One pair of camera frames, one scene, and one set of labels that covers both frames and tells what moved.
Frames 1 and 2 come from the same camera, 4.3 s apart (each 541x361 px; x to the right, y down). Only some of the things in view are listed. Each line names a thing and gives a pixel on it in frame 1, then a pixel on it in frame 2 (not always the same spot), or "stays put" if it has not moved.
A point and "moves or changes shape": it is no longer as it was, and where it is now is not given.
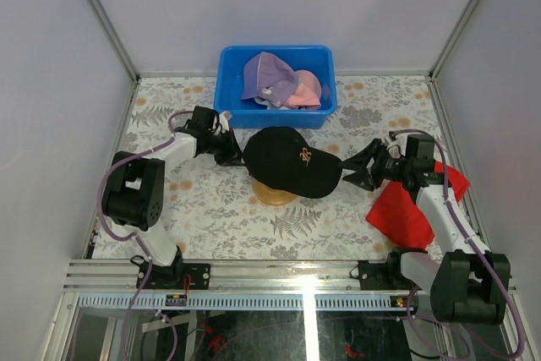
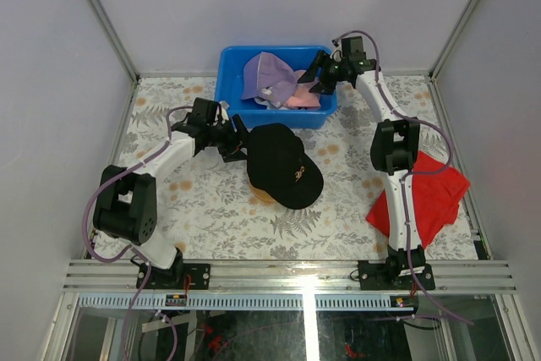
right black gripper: x=360 y=161 -> x=321 y=61
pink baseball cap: x=308 y=91 stays put
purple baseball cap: x=265 y=75 stays put
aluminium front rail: x=95 y=276 stays put
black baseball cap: x=282 y=157 moves or changes shape
